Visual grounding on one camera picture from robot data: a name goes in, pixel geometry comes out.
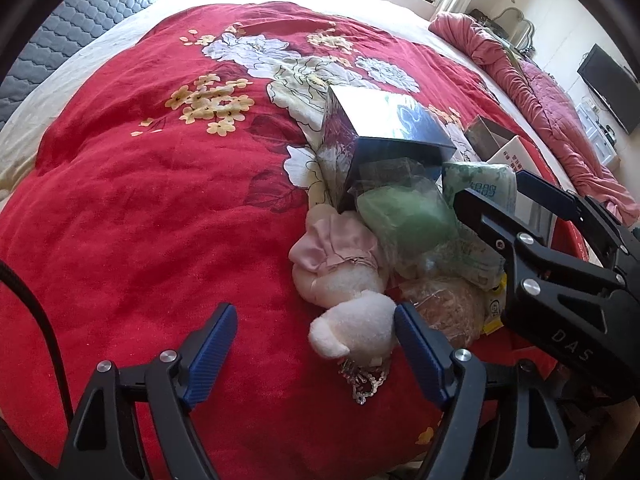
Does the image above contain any dark shiny box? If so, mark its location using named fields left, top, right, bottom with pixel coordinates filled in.
left=320, top=85, right=457, bottom=211

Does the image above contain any white drawer unit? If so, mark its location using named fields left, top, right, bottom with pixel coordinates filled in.
left=575, top=102, right=621, bottom=171

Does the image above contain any cream plush toy pink dress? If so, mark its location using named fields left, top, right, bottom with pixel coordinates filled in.
left=289, top=207, right=401, bottom=361

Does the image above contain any grey quilted headboard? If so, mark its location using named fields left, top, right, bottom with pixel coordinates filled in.
left=0, top=0, right=193, bottom=131

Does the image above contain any pink quilt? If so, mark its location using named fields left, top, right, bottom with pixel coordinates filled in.
left=429, top=11, right=628, bottom=226

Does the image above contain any person's right forearm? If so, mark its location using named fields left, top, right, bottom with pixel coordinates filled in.
left=595, top=395, right=640, bottom=480

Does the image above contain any black cable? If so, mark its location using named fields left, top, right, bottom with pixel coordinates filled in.
left=0, top=260, right=76, bottom=431

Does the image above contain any pink box tray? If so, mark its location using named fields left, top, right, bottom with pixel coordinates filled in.
left=462, top=115, right=526, bottom=163

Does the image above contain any black television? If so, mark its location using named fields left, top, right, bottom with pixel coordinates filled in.
left=577, top=44, right=640, bottom=136

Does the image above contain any green white tissue pack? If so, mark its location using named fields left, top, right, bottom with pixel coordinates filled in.
left=440, top=160, right=517, bottom=213
left=450, top=230, right=508, bottom=291

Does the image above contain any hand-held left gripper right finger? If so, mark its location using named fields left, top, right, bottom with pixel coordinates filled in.
left=393, top=302, right=581, bottom=480

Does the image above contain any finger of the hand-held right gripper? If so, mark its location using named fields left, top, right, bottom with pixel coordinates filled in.
left=452, top=187, right=626, bottom=306
left=515, top=170, right=636, bottom=266

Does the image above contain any silver sequin trinket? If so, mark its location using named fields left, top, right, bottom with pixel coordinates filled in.
left=337, top=357, right=392, bottom=407

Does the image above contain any ornate vanity mirror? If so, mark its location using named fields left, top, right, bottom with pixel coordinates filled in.
left=492, top=6, right=536, bottom=53

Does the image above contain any red floral blanket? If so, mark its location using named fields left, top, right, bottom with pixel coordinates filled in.
left=0, top=2, right=591, bottom=471

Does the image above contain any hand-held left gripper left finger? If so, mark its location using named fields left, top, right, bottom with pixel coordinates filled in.
left=59, top=302, right=238, bottom=480

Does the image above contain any green sponge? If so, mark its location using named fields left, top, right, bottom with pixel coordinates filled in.
left=350, top=157, right=463, bottom=281

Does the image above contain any yellow snack bag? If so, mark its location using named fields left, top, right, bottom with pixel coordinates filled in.
left=397, top=275, right=508, bottom=351

